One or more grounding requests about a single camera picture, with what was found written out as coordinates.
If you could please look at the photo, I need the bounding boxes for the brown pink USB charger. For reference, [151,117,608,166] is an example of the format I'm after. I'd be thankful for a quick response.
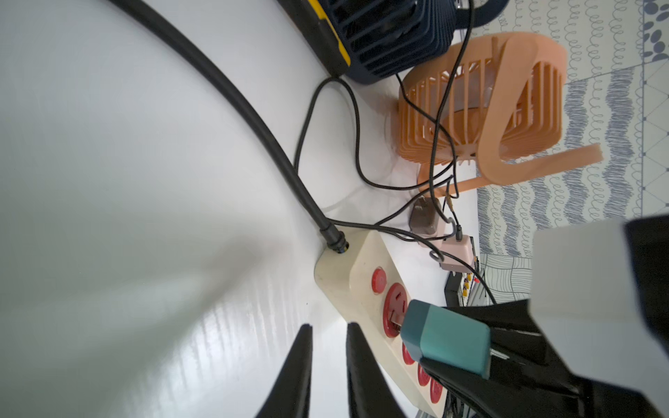
[409,197,445,238]

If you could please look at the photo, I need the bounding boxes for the beige red power strip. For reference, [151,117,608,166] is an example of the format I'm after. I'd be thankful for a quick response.
[315,227,446,417]

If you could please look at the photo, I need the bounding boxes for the black power strip cable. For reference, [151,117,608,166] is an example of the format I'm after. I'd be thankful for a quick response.
[106,0,349,254]

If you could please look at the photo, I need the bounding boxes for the light pink USB charger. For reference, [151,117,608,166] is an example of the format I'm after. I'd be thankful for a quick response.
[439,235,476,273]

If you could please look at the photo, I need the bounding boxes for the black fan USB cable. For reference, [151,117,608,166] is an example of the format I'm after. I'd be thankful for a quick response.
[292,0,498,307]

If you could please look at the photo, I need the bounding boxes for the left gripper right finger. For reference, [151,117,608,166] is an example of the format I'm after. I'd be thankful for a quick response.
[346,322,405,418]

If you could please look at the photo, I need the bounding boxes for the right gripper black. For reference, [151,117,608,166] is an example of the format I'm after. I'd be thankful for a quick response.
[420,297,663,417]

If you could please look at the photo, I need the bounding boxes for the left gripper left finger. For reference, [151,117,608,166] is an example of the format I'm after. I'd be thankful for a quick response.
[256,324,313,418]

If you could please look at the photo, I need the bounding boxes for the teal USB charger plug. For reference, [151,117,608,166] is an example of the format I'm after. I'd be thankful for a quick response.
[400,300,491,379]

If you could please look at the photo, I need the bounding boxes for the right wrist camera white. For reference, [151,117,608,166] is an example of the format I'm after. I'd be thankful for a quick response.
[529,214,668,417]

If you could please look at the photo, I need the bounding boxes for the navy blue desk fan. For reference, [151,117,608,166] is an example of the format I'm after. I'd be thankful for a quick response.
[318,0,510,85]

